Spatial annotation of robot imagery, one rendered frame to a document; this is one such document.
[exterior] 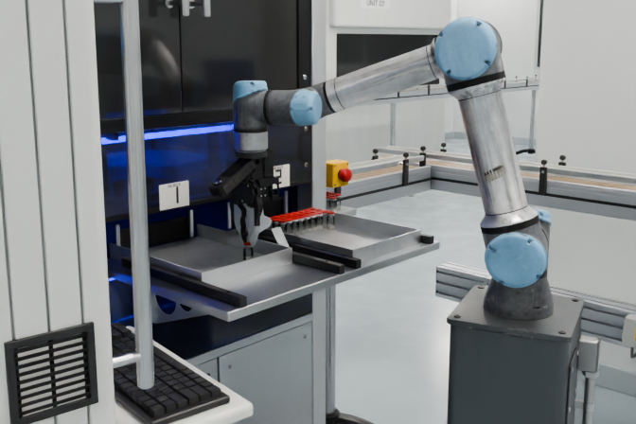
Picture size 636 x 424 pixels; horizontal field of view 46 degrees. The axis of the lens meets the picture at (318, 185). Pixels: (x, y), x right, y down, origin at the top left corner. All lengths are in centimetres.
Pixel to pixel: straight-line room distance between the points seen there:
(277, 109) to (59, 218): 72
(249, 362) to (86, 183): 116
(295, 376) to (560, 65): 168
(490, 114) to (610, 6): 168
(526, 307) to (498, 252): 21
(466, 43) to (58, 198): 82
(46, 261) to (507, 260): 88
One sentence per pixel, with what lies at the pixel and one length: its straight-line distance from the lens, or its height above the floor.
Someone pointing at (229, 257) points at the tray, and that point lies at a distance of 177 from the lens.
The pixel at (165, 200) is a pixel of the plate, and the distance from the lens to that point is 179.
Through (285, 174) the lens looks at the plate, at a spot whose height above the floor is 102.
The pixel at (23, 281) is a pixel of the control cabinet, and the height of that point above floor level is 108.
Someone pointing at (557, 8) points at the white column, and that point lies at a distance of 321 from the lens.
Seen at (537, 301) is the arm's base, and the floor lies 83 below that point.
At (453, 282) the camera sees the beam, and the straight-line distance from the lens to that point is 286.
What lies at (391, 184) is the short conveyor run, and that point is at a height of 90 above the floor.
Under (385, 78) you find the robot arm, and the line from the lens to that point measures 167.
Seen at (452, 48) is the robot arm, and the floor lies 136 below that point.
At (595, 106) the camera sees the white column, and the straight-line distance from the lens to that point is 314.
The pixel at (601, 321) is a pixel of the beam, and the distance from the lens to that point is 262.
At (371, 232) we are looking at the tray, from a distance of 200.
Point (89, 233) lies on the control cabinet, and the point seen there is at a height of 113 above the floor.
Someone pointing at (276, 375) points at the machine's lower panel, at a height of 46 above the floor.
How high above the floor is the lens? 137
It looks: 11 degrees down
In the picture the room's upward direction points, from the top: straight up
